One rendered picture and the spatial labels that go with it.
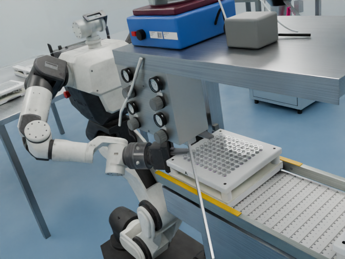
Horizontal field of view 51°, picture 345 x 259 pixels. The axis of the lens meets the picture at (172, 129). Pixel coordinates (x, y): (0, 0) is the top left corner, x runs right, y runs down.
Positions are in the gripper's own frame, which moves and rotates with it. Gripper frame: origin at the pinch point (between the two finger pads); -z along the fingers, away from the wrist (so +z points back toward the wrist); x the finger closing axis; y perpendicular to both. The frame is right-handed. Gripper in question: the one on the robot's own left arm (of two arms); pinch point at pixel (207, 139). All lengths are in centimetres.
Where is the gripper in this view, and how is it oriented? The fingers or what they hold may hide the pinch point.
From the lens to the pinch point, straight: 119.6
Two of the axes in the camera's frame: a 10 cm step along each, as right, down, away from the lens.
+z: -5.2, -2.6, 8.1
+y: -8.3, 3.7, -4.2
